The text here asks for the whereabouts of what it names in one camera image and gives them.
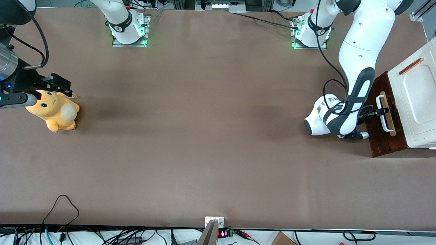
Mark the red display circuit module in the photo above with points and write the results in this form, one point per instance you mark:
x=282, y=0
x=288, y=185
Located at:
x=222, y=233

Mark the lit device on frame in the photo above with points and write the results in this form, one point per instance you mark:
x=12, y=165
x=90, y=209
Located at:
x=219, y=5

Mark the red black clip leads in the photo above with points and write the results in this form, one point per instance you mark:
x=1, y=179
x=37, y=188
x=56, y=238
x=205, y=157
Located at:
x=247, y=235

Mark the black power adapter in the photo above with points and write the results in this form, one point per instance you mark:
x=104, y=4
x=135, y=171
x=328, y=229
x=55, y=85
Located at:
x=129, y=240

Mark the white-topped dark wood cabinet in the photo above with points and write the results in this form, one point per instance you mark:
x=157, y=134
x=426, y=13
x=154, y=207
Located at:
x=419, y=102

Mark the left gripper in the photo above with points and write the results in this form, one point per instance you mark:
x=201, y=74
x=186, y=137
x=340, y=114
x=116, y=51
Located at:
x=370, y=112

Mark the dark wood drawer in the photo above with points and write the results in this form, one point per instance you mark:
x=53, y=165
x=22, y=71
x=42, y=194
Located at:
x=400, y=139

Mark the white metal bracket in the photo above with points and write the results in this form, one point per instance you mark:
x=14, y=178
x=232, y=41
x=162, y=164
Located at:
x=219, y=222

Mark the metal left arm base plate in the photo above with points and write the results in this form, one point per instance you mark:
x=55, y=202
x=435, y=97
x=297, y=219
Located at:
x=311, y=48

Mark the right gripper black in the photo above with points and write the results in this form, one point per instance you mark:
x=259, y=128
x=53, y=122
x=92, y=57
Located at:
x=24, y=80

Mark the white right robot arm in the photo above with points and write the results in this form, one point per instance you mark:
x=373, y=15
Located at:
x=122, y=27

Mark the brown cardboard box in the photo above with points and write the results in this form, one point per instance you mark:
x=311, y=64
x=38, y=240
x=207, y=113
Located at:
x=282, y=240

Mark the aluminium frame profile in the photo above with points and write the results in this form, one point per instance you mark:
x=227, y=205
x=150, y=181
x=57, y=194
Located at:
x=416, y=17

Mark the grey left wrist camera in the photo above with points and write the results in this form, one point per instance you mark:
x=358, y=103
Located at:
x=361, y=135

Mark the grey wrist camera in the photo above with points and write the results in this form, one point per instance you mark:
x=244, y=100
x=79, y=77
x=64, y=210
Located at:
x=361, y=135
x=17, y=99

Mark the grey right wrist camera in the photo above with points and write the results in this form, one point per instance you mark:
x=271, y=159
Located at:
x=17, y=99

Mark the aluminium bar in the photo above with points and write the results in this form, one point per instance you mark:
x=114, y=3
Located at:
x=207, y=236

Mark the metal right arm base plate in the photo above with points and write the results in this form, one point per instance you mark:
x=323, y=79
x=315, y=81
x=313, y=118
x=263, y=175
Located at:
x=148, y=23

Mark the orange plush toy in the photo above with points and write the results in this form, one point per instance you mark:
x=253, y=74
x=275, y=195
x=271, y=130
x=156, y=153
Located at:
x=51, y=110

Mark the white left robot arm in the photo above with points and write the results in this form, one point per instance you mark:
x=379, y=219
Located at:
x=364, y=34

